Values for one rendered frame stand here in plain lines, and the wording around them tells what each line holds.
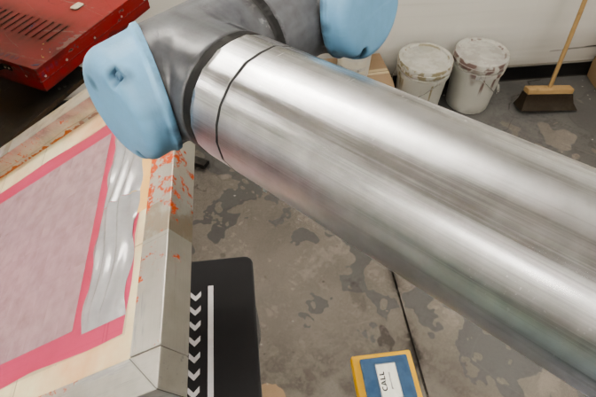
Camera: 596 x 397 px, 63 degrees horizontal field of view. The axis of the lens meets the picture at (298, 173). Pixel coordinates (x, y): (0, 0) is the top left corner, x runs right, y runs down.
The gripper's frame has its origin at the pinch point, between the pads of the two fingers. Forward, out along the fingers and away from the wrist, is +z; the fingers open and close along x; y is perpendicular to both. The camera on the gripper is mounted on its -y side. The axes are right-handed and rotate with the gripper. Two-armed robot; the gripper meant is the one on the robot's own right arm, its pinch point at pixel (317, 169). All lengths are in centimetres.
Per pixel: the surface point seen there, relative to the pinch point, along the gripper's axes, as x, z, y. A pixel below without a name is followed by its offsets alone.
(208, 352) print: -37, 45, 1
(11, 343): -42.9, -1.0, 14.6
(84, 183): -35.5, -2.9, -8.3
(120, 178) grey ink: -26.9, -5.9, -3.7
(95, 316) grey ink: -27.6, -5.4, 16.7
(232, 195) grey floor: -65, 136, -122
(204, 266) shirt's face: -38, 45, -20
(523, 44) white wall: 120, 165, -200
